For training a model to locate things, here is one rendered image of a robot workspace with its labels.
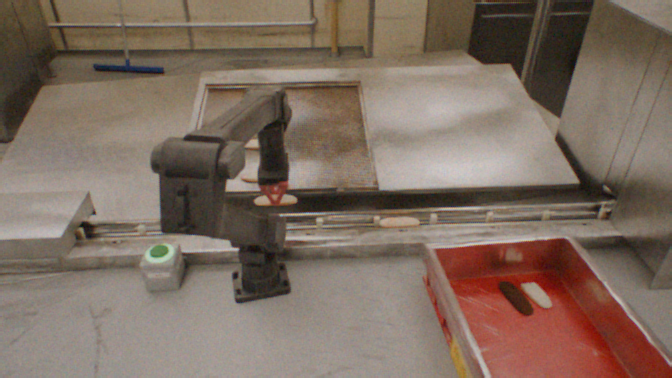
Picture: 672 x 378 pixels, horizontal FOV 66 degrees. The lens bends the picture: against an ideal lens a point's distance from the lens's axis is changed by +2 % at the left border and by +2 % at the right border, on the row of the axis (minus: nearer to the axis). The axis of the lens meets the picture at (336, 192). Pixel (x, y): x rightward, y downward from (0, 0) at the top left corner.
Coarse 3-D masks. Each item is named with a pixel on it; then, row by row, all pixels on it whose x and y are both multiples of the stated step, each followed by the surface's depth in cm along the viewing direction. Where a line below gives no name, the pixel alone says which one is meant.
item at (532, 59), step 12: (540, 0) 177; (552, 0) 175; (540, 12) 177; (540, 24) 179; (540, 36) 182; (528, 48) 187; (540, 48) 184; (528, 60) 187; (528, 72) 189; (528, 84) 192
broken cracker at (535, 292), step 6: (522, 288) 109; (528, 288) 108; (534, 288) 108; (540, 288) 108; (528, 294) 107; (534, 294) 107; (540, 294) 106; (534, 300) 106; (540, 300) 105; (546, 300) 105; (540, 306) 105; (546, 306) 105
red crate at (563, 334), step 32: (480, 288) 109; (544, 288) 109; (480, 320) 102; (512, 320) 102; (544, 320) 102; (576, 320) 102; (480, 352) 96; (512, 352) 96; (544, 352) 96; (576, 352) 96; (608, 352) 96
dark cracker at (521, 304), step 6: (504, 282) 110; (504, 288) 108; (510, 288) 108; (516, 288) 108; (504, 294) 107; (510, 294) 107; (516, 294) 107; (522, 294) 107; (510, 300) 106; (516, 300) 105; (522, 300) 105; (516, 306) 104; (522, 306) 104; (528, 306) 104; (522, 312) 103; (528, 312) 103
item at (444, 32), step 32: (448, 0) 307; (512, 0) 262; (576, 0) 261; (448, 32) 308; (480, 32) 266; (512, 32) 267; (576, 32) 269; (512, 64) 277; (544, 64) 278; (544, 96) 289
